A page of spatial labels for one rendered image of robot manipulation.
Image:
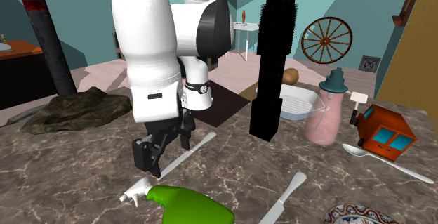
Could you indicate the patterned plate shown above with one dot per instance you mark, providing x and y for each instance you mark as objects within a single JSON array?
[{"x": 356, "y": 214}]

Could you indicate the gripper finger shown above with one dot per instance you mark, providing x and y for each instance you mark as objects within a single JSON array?
[
  {"x": 187, "y": 131},
  {"x": 143, "y": 154}
]

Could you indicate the white baking dish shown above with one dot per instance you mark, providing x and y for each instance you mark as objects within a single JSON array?
[{"x": 296, "y": 105}]

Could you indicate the brown wooden wall shelf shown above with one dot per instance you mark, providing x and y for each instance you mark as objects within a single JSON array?
[{"x": 409, "y": 2}]

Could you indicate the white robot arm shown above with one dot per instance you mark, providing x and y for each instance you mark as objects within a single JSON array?
[{"x": 150, "y": 45}]

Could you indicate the long white knife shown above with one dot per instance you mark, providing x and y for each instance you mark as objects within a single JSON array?
[{"x": 191, "y": 149}]

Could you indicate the white spoon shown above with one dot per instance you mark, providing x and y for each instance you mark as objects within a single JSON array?
[{"x": 356, "y": 150}]

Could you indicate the dark post with red band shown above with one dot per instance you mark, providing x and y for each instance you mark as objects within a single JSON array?
[{"x": 48, "y": 45}]

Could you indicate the pink bottle with teal cap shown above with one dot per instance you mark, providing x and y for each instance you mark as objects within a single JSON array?
[{"x": 325, "y": 120}]

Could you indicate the grey wall plaque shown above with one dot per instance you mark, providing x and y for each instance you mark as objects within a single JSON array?
[{"x": 369, "y": 64}]

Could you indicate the brown potato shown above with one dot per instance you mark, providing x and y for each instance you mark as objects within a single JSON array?
[{"x": 291, "y": 76}]

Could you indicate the green spray bottle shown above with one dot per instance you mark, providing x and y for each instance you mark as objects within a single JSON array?
[{"x": 191, "y": 206}]

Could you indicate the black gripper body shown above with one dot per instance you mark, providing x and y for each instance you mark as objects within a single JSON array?
[{"x": 163, "y": 127}]

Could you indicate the orange toy van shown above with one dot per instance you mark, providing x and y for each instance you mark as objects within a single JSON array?
[{"x": 383, "y": 131}]

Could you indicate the tall black fuzzy column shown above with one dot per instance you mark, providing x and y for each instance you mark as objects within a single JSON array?
[{"x": 273, "y": 62}]

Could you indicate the dark desk with orange top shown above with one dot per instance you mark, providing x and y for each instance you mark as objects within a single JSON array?
[{"x": 20, "y": 76}]

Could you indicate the mossy dark rock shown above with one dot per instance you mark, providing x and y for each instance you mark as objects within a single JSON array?
[{"x": 78, "y": 108}]

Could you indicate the small white side table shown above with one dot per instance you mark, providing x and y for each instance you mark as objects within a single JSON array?
[{"x": 247, "y": 27}]

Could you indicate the wooden wagon wheel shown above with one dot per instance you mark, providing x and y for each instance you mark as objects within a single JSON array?
[{"x": 326, "y": 40}]

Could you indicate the short white knife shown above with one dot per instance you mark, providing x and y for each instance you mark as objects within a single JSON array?
[{"x": 284, "y": 196}]

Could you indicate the dark robot stand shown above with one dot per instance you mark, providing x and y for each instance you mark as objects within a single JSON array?
[{"x": 224, "y": 107}]

